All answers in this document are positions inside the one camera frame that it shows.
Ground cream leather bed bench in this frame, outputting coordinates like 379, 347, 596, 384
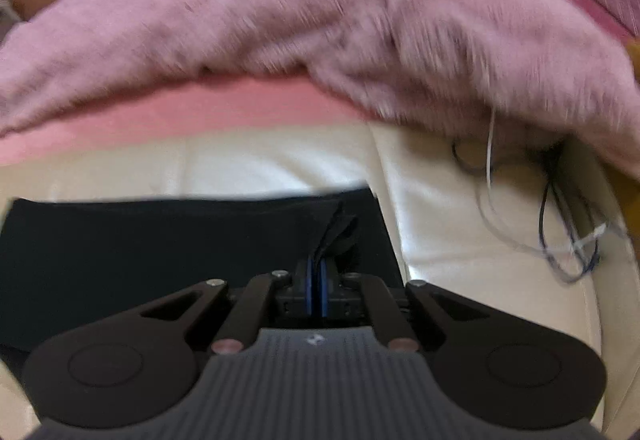
0, 119, 640, 440

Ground pink bed sheet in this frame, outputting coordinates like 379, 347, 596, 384
0, 75, 373, 167

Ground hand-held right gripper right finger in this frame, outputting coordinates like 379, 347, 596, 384
320, 260, 493, 354

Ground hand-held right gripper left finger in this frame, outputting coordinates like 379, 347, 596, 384
136, 260, 317, 356

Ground pink fuzzy blanket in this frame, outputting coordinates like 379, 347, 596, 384
0, 0, 640, 182

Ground black pants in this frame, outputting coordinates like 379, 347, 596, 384
0, 187, 407, 357

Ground white cable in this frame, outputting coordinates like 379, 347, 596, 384
477, 109, 628, 277

